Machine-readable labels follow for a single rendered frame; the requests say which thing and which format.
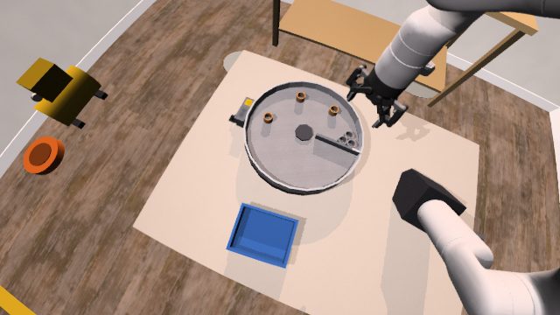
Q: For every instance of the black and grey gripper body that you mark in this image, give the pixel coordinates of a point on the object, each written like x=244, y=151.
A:
x=388, y=94

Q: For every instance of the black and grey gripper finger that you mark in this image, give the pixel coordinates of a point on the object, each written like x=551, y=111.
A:
x=357, y=87
x=384, y=113

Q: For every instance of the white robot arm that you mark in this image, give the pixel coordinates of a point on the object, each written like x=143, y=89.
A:
x=482, y=291

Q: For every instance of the blue crate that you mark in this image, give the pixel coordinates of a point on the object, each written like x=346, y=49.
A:
x=262, y=235

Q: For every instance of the bronze bushing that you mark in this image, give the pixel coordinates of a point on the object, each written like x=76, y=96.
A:
x=268, y=115
x=335, y=108
x=300, y=100

